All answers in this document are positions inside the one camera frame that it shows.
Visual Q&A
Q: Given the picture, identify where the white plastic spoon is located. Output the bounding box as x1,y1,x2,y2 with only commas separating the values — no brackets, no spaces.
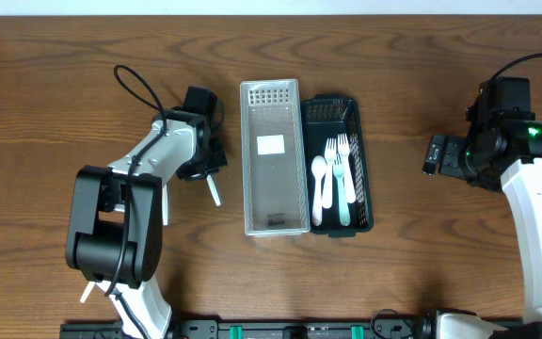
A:
311,155,327,226
206,175,221,206
79,282,96,303
162,185,169,226

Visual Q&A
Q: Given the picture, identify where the clear plastic basket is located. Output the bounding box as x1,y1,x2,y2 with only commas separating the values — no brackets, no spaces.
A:
240,79,310,237

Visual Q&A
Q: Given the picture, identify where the white plastic fork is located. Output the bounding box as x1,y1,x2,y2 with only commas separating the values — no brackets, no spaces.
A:
333,155,351,227
322,137,337,209
338,133,356,203

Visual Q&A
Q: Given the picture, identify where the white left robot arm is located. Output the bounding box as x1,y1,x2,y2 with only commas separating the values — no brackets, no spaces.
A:
65,112,215,338

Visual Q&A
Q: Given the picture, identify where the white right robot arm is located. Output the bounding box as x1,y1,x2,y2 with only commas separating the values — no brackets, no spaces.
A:
422,128,542,338

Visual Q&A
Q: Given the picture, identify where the dark green plastic basket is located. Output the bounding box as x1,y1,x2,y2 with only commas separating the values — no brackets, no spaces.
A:
300,94,374,238

